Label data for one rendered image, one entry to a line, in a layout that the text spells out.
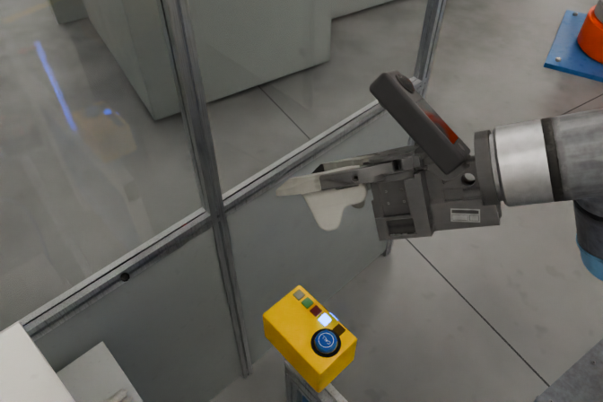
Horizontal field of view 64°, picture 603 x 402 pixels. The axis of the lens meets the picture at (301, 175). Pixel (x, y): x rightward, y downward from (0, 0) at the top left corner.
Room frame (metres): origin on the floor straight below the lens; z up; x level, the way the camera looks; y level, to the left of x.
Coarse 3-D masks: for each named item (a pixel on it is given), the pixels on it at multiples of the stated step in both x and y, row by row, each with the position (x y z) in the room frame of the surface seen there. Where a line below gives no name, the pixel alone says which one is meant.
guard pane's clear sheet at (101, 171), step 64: (0, 0) 0.62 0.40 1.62; (64, 0) 0.68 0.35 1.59; (128, 0) 0.74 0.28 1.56; (192, 0) 0.82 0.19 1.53; (256, 0) 0.92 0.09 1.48; (320, 0) 1.04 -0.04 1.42; (384, 0) 1.20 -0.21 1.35; (0, 64) 0.60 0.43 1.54; (64, 64) 0.65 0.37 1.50; (128, 64) 0.72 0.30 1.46; (256, 64) 0.91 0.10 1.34; (320, 64) 1.04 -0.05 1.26; (384, 64) 1.23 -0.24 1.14; (0, 128) 0.57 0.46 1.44; (64, 128) 0.63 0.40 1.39; (128, 128) 0.70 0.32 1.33; (256, 128) 0.90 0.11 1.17; (320, 128) 1.05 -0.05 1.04; (0, 192) 0.54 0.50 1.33; (64, 192) 0.60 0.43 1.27; (128, 192) 0.67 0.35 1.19; (192, 192) 0.76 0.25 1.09; (0, 256) 0.50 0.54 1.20; (64, 256) 0.56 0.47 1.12; (128, 256) 0.64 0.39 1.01; (0, 320) 0.46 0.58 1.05
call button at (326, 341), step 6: (324, 330) 0.42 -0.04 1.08; (318, 336) 0.41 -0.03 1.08; (324, 336) 0.41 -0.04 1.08; (330, 336) 0.41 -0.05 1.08; (318, 342) 0.40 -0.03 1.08; (324, 342) 0.40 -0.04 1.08; (330, 342) 0.40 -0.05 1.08; (336, 342) 0.40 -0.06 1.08; (318, 348) 0.39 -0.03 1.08; (324, 348) 0.39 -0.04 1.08; (330, 348) 0.39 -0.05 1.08
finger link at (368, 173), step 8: (392, 160) 0.33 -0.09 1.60; (360, 168) 0.32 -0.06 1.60; (368, 168) 0.32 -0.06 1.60; (376, 168) 0.32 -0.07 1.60; (384, 168) 0.32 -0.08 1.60; (392, 168) 0.32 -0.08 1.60; (320, 176) 0.33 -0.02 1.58; (328, 176) 0.32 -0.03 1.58; (336, 176) 0.32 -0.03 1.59; (344, 176) 0.32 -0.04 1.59; (352, 176) 0.32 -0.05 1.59; (360, 176) 0.32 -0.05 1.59; (368, 176) 0.32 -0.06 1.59; (376, 176) 0.32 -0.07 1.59; (320, 184) 0.32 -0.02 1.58; (328, 184) 0.32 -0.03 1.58; (336, 184) 0.32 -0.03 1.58; (344, 184) 0.32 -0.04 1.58; (352, 184) 0.32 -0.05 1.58
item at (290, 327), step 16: (288, 304) 0.48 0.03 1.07; (320, 304) 0.48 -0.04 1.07; (272, 320) 0.45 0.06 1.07; (288, 320) 0.45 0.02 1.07; (304, 320) 0.45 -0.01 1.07; (336, 320) 0.45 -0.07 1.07; (272, 336) 0.44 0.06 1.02; (288, 336) 0.41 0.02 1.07; (304, 336) 0.41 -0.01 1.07; (336, 336) 0.41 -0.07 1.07; (352, 336) 0.41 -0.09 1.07; (288, 352) 0.40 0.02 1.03; (304, 352) 0.39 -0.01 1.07; (320, 352) 0.39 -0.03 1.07; (336, 352) 0.38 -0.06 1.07; (352, 352) 0.40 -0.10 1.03; (304, 368) 0.37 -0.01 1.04; (320, 368) 0.36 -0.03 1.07; (336, 368) 0.38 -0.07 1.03; (320, 384) 0.35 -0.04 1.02
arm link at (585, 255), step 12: (576, 204) 0.29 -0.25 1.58; (576, 216) 0.29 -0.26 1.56; (588, 216) 0.28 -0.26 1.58; (576, 228) 0.30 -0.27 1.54; (588, 228) 0.28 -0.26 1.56; (600, 228) 0.27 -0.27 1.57; (576, 240) 0.30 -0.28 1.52; (588, 240) 0.28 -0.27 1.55; (600, 240) 0.27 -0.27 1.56; (588, 252) 0.28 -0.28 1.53; (600, 252) 0.27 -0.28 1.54; (588, 264) 0.28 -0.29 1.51; (600, 264) 0.27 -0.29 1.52; (600, 276) 0.26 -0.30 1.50
